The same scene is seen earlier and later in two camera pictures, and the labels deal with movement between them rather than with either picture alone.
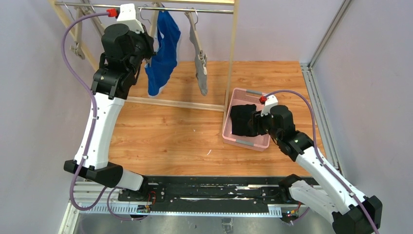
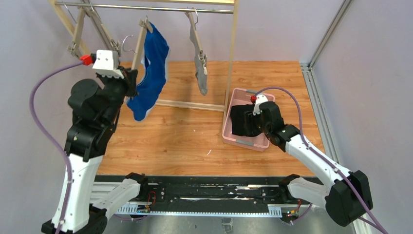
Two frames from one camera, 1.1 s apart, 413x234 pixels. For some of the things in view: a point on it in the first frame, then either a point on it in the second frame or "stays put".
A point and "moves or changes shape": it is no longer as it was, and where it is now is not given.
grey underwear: (202, 78) stays put
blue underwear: (158, 70) -> (154, 65)
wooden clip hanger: (89, 9) stays put
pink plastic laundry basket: (241, 96) stays put
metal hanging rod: (154, 8) stays put
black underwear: (240, 115) stays put
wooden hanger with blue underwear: (157, 68) moves or changes shape
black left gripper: (147, 45) -> (129, 82)
